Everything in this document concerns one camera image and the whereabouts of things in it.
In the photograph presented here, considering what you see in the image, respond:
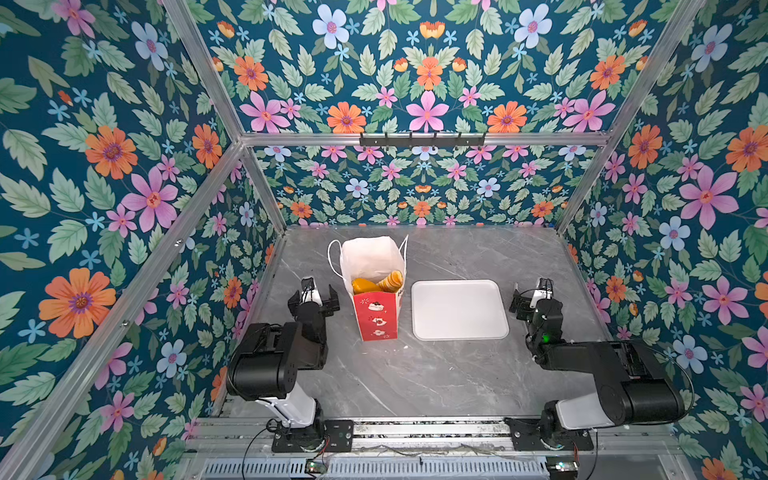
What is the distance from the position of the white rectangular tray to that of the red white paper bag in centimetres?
12

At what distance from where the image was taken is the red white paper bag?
0.75 metres

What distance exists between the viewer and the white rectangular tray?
93 centimetres
